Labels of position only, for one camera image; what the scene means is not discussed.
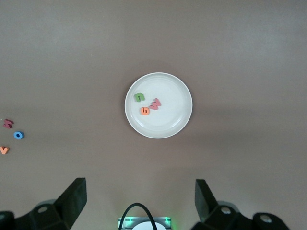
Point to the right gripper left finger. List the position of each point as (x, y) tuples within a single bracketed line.
[(69, 206)]

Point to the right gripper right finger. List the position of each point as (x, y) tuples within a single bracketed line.
[(211, 210)]

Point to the orange foam letter e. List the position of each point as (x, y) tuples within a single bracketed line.
[(145, 112)]

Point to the red foam letter w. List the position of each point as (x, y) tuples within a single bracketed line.
[(155, 103)]

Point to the green foam letter n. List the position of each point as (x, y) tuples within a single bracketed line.
[(138, 98)]

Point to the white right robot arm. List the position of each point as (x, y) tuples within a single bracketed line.
[(146, 226)]

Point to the orange foam letter v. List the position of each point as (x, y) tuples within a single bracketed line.
[(4, 151)]

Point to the blue foam letter o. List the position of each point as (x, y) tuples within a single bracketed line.
[(15, 135)]

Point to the beige round plate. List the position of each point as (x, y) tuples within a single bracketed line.
[(168, 119)]

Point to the maroon foam letter s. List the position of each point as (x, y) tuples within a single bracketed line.
[(8, 123)]

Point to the brown paper table cover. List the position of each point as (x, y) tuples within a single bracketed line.
[(216, 48)]

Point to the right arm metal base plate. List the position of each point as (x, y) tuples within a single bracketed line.
[(168, 222)]

